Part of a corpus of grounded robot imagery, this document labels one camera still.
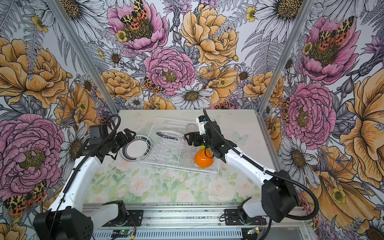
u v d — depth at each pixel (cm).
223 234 78
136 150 96
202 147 73
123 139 70
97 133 60
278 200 41
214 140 62
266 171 45
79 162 49
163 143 102
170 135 100
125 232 71
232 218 74
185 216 76
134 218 73
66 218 39
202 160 88
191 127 99
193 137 73
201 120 72
